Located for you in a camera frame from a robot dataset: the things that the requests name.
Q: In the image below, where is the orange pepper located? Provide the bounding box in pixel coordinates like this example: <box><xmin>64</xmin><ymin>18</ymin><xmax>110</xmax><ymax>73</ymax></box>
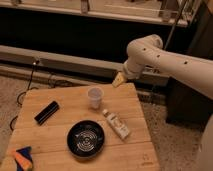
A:
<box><xmin>13</xmin><ymin>152</ymin><xmax>33</xmax><ymax>171</ymax></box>

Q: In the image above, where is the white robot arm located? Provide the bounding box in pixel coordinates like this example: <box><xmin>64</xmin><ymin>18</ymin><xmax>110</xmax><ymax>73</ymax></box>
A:
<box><xmin>112</xmin><ymin>34</ymin><xmax>213</xmax><ymax>171</ymax></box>

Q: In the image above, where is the black ceramic bowl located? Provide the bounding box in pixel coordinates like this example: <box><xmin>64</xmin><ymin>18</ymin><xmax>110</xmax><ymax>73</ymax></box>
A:
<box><xmin>67</xmin><ymin>120</ymin><xmax>105</xmax><ymax>159</ymax></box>

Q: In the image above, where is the white rectangular bottle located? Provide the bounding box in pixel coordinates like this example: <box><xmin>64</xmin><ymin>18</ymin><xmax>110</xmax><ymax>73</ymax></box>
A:
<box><xmin>102</xmin><ymin>109</ymin><xmax>130</xmax><ymax>140</ymax></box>

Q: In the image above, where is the black rectangular box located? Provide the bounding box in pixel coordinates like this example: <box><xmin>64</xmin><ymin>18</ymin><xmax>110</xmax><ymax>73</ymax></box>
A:
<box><xmin>34</xmin><ymin>101</ymin><xmax>59</xmax><ymax>125</ymax></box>

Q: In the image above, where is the dark cabinet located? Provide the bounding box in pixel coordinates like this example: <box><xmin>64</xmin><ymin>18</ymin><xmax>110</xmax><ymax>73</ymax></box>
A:
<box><xmin>165</xmin><ymin>0</ymin><xmax>213</xmax><ymax>129</ymax></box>

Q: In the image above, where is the metal rod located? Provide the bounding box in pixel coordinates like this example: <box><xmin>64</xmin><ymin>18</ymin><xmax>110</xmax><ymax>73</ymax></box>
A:
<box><xmin>164</xmin><ymin>0</ymin><xmax>187</xmax><ymax>50</ymax></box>

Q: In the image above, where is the blue cloth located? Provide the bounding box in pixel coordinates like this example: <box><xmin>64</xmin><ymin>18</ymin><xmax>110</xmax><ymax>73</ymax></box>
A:
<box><xmin>15</xmin><ymin>146</ymin><xmax>33</xmax><ymax>164</ymax></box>

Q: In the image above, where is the black cable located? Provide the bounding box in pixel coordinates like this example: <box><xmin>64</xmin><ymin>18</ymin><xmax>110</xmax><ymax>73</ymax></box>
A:
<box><xmin>9</xmin><ymin>58</ymin><xmax>40</xmax><ymax>132</ymax></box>

